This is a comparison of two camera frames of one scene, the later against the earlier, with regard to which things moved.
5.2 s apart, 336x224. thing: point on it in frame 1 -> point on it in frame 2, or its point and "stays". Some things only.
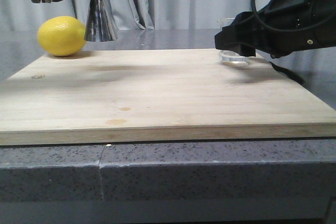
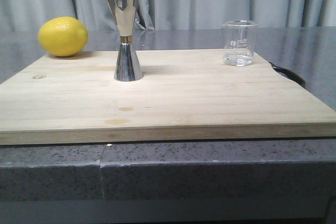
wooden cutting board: x=113 y=96 stays
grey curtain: x=150 y=0 stays
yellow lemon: x=62 y=35 stays
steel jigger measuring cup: x=99 y=28 -> x=124 y=0
